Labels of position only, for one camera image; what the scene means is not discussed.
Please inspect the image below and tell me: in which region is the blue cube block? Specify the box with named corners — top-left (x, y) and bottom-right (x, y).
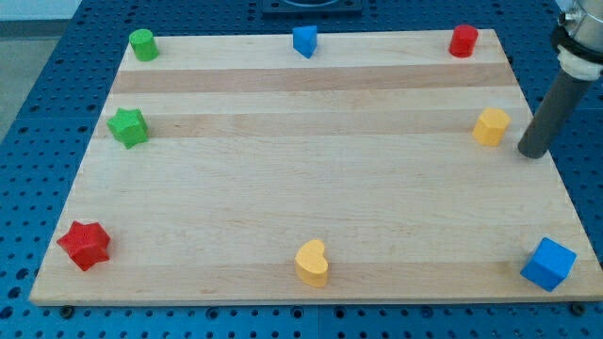
top-left (520, 237), bottom-right (578, 292)

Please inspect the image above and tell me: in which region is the green star block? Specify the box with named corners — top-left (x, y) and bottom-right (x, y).
top-left (106, 108), bottom-right (148, 149)

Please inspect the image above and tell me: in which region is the yellow hexagon block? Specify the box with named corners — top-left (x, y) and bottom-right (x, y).
top-left (472, 107), bottom-right (512, 147)

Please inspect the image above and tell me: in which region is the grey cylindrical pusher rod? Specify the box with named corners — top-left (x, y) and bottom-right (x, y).
top-left (517, 70), bottom-right (594, 159)

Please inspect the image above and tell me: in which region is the green cylinder block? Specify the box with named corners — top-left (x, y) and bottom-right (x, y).
top-left (128, 28), bottom-right (159, 62)

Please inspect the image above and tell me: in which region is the blue triangle block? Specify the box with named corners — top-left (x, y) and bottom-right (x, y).
top-left (292, 25), bottom-right (318, 58)

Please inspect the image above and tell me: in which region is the red star block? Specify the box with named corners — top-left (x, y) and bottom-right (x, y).
top-left (57, 221), bottom-right (111, 271)

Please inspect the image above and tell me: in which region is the yellow heart block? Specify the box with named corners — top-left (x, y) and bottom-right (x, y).
top-left (294, 239), bottom-right (329, 288)

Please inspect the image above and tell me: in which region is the wooden board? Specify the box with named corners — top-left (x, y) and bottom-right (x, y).
top-left (30, 29), bottom-right (602, 306)

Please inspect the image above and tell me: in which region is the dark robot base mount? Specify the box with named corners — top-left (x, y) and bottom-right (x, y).
top-left (260, 0), bottom-right (364, 15)

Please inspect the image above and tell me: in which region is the red cylinder block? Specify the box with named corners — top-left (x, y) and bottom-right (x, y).
top-left (448, 24), bottom-right (479, 57)

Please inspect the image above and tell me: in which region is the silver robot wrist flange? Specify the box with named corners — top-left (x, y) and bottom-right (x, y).
top-left (551, 0), bottom-right (602, 81)

